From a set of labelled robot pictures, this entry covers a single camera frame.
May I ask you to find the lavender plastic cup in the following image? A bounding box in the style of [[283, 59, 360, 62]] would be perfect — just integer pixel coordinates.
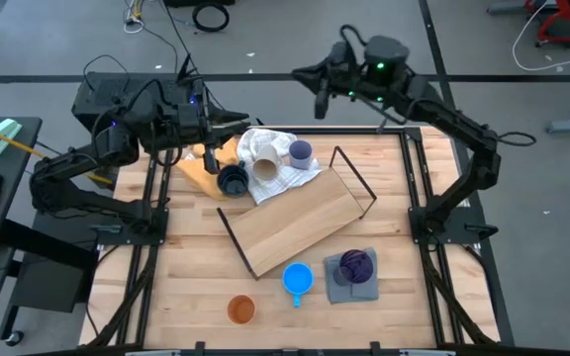
[[288, 139, 315, 171]]

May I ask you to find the black coiled cable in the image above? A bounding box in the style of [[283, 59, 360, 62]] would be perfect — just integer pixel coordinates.
[[191, 2, 231, 34]]

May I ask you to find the white floor cable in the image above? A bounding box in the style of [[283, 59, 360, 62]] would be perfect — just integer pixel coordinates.
[[511, 0, 570, 73]]

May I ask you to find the black rolling cart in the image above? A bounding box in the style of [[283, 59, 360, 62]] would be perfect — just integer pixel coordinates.
[[0, 212, 99, 347]]

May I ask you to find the dark navy mug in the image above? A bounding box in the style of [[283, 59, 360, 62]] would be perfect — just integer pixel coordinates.
[[216, 160, 250, 199]]

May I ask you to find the white and yellow cable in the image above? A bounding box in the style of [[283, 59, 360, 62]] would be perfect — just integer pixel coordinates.
[[123, 0, 145, 35]]

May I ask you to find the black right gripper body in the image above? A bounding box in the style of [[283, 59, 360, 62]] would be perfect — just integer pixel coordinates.
[[314, 42, 365, 121]]

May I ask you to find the bright blue mug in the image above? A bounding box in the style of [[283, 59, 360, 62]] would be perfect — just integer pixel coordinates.
[[281, 261, 316, 309]]

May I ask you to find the red chair base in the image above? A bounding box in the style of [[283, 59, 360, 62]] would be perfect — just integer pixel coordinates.
[[524, 0, 570, 48]]

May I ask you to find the grey folded cloth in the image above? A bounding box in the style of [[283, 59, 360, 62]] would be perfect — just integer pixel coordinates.
[[323, 246, 380, 305]]

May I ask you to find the black cable bundle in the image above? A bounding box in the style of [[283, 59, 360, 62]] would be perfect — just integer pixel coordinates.
[[421, 244, 497, 345], [85, 244, 160, 347]]

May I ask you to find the white checked cloth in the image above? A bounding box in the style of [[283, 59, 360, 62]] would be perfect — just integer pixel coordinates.
[[237, 127, 324, 206]]

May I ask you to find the black aluminium table frame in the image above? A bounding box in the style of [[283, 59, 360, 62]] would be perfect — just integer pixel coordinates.
[[79, 126, 502, 350]]

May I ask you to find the black computer tower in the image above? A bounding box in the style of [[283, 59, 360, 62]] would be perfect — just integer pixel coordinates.
[[71, 72, 192, 133]]

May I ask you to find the yellow cloth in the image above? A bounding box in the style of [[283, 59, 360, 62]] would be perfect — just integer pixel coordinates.
[[174, 136, 241, 202]]

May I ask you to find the beige plastic cup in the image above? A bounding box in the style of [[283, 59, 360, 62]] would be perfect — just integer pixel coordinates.
[[251, 143, 282, 182]]

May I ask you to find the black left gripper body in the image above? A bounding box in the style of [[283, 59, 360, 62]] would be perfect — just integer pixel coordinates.
[[175, 88, 225, 174]]

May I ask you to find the yellow strap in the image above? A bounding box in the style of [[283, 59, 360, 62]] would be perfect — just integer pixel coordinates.
[[0, 118, 114, 187]]

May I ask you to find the purple faceted tumbler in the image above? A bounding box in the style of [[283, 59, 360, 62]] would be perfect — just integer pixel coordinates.
[[332, 248, 375, 287]]

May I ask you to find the orange plastic cup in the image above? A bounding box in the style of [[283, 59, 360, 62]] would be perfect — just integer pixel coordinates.
[[226, 294, 257, 326]]

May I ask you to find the mint green stapler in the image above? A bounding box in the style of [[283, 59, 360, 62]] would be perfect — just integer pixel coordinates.
[[0, 118, 23, 157]]

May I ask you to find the black side desk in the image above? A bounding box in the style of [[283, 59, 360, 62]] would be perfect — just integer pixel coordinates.
[[0, 116, 44, 253]]

